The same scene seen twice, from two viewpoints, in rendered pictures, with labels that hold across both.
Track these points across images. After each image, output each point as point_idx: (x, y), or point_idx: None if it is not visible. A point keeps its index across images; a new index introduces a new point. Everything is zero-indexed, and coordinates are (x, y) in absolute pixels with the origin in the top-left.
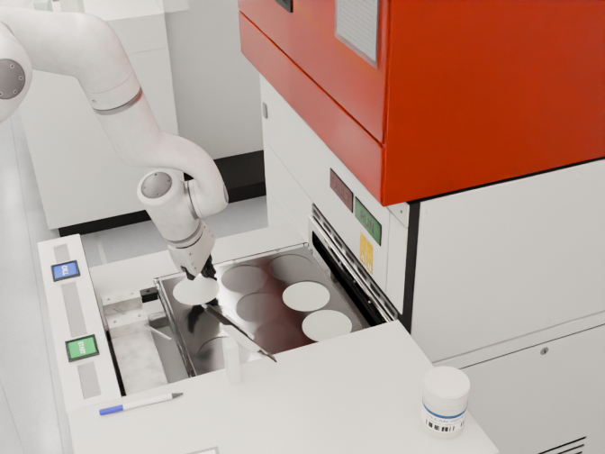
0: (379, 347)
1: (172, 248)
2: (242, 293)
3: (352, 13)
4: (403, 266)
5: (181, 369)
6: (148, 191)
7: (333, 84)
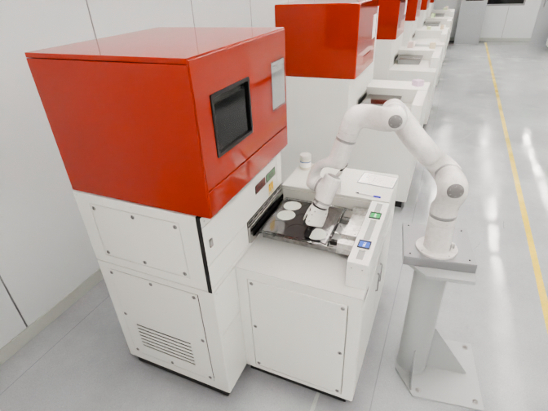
0: (296, 182)
1: (327, 209)
2: (303, 225)
3: (278, 95)
4: (280, 165)
5: (338, 234)
6: (338, 177)
7: (271, 131)
